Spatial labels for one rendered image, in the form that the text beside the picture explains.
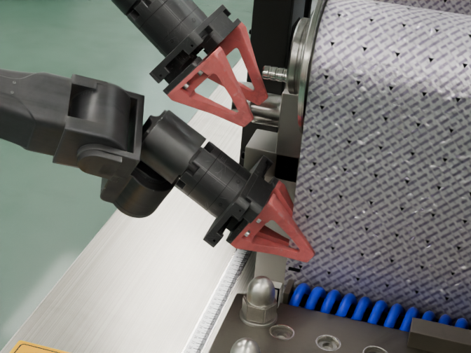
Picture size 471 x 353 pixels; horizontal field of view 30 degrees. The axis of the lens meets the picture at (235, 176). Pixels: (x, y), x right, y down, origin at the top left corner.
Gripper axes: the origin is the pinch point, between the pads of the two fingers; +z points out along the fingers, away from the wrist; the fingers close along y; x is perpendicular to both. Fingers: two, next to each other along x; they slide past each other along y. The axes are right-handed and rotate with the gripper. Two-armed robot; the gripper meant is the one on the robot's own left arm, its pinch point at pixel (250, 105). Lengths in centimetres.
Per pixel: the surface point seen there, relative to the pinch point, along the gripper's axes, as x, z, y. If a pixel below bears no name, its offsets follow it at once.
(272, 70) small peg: 3.8, -1.1, -1.0
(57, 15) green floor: -211, -70, -344
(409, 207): 6.5, 16.7, 3.6
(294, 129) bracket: 0.1, 5.1, -3.6
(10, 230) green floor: -160, -6, -140
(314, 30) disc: 11.1, -1.7, 3.1
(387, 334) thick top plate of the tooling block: -1.9, 24.3, 8.5
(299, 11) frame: -3.5, -1.3, -39.8
